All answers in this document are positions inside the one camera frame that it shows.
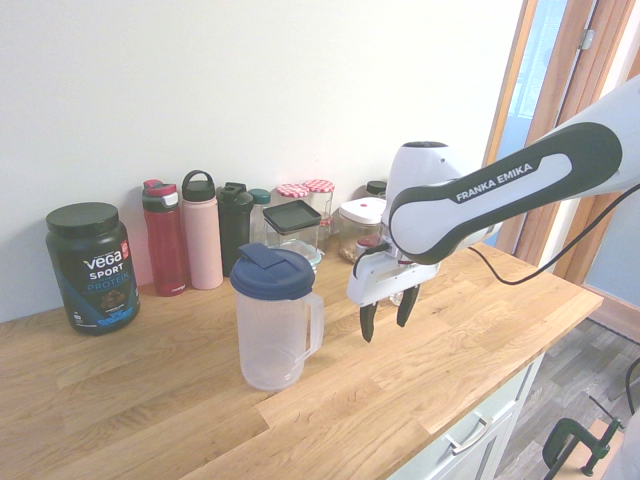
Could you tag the black shaker bottle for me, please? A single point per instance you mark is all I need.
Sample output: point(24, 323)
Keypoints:
point(232, 225)

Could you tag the glass jar white lid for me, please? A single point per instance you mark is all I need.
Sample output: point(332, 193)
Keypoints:
point(360, 210)

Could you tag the clear bottle teal cap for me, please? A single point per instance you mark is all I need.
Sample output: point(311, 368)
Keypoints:
point(259, 197)

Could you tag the pale green cabinet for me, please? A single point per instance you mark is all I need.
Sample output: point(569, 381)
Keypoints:
point(500, 425)

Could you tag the square container black lid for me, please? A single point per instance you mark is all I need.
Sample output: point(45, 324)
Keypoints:
point(291, 215)

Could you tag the jar red gingham lid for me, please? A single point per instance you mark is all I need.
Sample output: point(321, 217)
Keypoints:
point(320, 186)
point(292, 191)

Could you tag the silver door hinge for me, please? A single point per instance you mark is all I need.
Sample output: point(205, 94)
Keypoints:
point(587, 39)

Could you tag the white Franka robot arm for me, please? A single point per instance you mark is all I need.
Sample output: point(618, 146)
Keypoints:
point(500, 200)

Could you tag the pink insulated bottle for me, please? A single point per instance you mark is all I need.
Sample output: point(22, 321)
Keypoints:
point(202, 240)

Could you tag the black Vega protein tub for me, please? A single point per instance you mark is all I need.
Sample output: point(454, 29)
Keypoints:
point(90, 270)

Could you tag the green metal clamp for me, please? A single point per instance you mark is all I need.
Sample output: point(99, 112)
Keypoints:
point(555, 440)

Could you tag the red water bottle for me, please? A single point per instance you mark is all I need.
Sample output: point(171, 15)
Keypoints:
point(165, 240)

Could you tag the wooden door frame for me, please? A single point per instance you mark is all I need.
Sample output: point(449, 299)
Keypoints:
point(515, 60)

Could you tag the jar black lid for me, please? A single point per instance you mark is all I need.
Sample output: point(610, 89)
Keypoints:
point(376, 187)

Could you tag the wooden door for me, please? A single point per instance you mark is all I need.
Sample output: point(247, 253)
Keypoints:
point(575, 90)

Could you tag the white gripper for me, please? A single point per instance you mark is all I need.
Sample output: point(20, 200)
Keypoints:
point(385, 280)

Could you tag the glass bowl with lid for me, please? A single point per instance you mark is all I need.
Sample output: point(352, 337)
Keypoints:
point(313, 257)

